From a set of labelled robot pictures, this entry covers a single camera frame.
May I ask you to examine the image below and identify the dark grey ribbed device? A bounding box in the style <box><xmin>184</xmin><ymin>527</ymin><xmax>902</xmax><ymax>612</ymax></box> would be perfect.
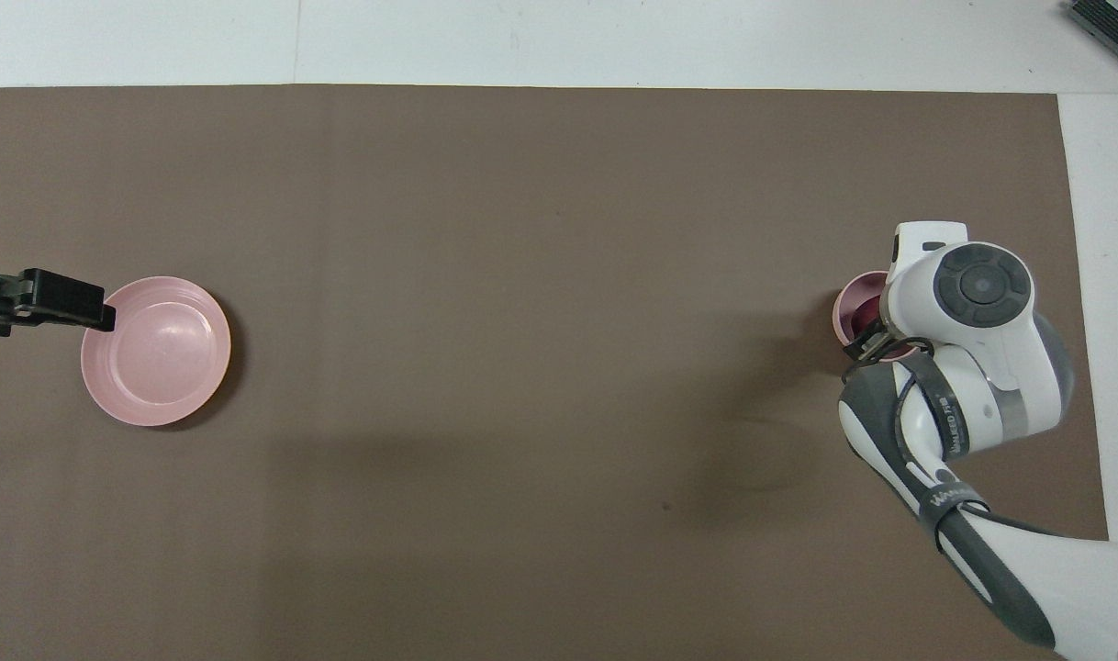
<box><xmin>1062</xmin><ymin>0</ymin><xmax>1118</xmax><ymax>79</ymax></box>

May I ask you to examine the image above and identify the pink bowl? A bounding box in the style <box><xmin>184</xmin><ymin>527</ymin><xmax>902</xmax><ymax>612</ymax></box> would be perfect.
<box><xmin>833</xmin><ymin>271</ymin><xmax>932</xmax><ymax>365</ymax></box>

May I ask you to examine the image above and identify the brown table mat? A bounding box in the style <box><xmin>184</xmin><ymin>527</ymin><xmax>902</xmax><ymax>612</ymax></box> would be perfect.
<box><xmin>0</xmin><ymin>84</ymin><xmax>1118</xmax><ymax>661</ymax></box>

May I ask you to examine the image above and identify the pink plate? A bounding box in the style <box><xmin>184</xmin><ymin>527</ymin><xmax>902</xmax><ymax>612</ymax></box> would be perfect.
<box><xmin>80</xmin><ymin>275</ymin><xmax>232</xmax><ymax>428</ymax></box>

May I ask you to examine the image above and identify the dark red apple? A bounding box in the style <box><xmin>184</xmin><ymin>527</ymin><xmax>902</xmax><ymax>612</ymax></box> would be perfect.
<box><xmin>853</xmin><ymin>283</ymin><xmax>890</xmax><ymax>339</ymax></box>

